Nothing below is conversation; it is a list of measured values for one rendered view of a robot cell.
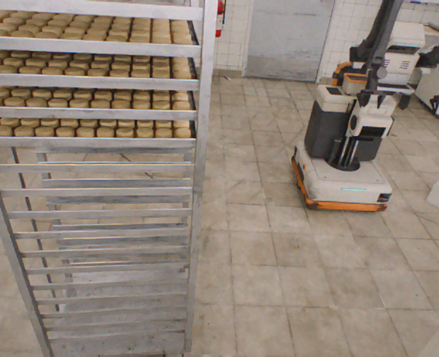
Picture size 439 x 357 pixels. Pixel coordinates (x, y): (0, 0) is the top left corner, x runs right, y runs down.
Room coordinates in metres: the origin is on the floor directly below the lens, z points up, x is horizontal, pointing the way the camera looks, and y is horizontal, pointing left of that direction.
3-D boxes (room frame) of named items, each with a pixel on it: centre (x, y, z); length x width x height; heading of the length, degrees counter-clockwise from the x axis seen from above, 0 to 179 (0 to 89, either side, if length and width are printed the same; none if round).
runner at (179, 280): (0.90, 0.37, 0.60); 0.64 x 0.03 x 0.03; 101
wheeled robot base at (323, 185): (2.52, -0.95, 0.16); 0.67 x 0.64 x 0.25; 5
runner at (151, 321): (0.90, 0.37, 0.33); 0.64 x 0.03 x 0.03; 101
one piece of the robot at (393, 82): (2.23, -0.97, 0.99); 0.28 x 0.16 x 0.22; 95
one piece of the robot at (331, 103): (2.61, -0.94, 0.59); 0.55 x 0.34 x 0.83; 95
